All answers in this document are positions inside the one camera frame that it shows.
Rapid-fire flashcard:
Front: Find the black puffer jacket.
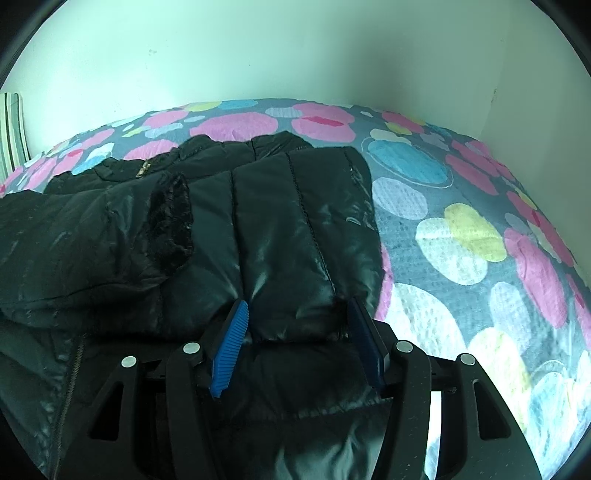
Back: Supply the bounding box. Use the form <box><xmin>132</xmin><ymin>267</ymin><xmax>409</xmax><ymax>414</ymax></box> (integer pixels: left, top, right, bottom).
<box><xmin>1</xmin><ymin>132</ymin><xmax>390</xmax><ymax>479</ymax></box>

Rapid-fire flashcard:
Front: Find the polka dot bed sheet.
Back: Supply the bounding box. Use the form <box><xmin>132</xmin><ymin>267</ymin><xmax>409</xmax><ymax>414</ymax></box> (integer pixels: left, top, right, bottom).
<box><xmin>1</xmin><ymin>99</ymin><xmax>590</xmax><ymax>479</ymax></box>

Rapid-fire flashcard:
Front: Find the striped headboard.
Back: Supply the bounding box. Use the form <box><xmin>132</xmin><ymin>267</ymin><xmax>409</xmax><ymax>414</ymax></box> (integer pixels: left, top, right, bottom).
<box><xmin>0</xmin><ymin>92</ymin><xmax>30</xmax><ymax>177</ymax></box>

